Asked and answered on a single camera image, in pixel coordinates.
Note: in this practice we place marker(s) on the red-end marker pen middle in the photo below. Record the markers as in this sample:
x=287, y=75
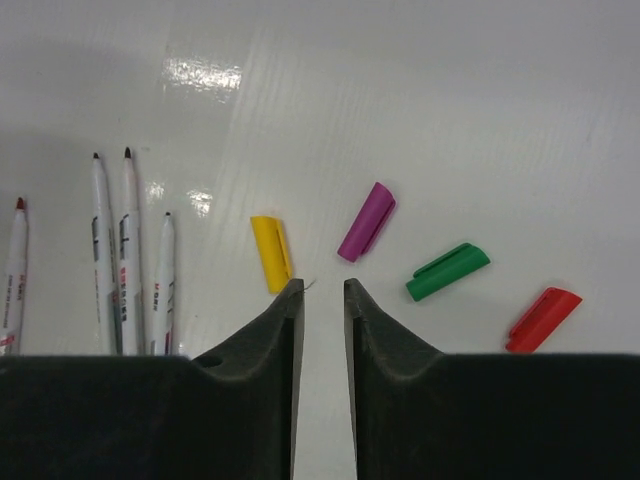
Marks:
x=130, y=281

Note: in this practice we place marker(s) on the purple pen cap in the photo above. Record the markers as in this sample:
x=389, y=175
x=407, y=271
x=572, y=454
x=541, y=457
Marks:
x=369, y=222

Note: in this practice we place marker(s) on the red-end marker pen left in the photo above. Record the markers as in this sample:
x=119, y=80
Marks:
x=13, y=292

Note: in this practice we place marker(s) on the yellow pen cap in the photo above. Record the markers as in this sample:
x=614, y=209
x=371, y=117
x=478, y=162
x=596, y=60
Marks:
x=273, y=250

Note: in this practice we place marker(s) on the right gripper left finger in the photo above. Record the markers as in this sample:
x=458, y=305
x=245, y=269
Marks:
x=229, y=413

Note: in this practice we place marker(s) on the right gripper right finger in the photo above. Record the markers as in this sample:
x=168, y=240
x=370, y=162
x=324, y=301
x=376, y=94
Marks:
x=419, y=413

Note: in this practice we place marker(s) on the green-end white marker pen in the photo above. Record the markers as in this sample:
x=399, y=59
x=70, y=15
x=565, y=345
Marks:
x=163, y=292

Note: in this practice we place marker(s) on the green pen cap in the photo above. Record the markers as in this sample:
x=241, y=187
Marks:
x=445, y=270

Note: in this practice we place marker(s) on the red-end marker pen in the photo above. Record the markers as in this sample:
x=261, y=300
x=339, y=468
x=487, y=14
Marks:
x=13, y=292
x=130, y=281

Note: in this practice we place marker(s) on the purple-end white marker pen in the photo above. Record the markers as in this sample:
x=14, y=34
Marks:
x=107, y=293

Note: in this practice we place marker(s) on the red pen cap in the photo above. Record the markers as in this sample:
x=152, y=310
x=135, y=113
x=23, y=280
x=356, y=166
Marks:
x=541, y=319

